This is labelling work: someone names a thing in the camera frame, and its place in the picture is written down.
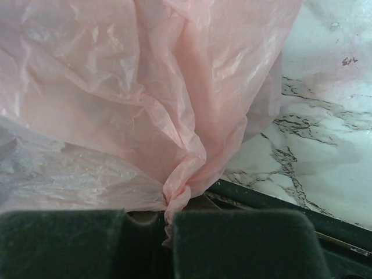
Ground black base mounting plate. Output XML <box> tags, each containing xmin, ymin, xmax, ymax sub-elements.
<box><xmin>206</xmin><ymin>180</ymin><xmax>371</xmax><ymax>278</ymax></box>

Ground pink plastic bag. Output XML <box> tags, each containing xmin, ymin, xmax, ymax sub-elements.
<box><xmin>1</xmin><ymin>1</ymin><xmax>302</xmax><ymax>240</ymax></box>

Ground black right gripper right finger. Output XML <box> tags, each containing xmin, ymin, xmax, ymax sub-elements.
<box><xmin>173</xmin><ymin>196</ymin><xmax>331</xmax><ymax>278</ymax></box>

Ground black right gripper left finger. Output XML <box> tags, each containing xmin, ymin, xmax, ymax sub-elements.
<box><xmin>1</xmin><ymin>210</ymin><xmax>166</xmax><ymax>278</ymax></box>

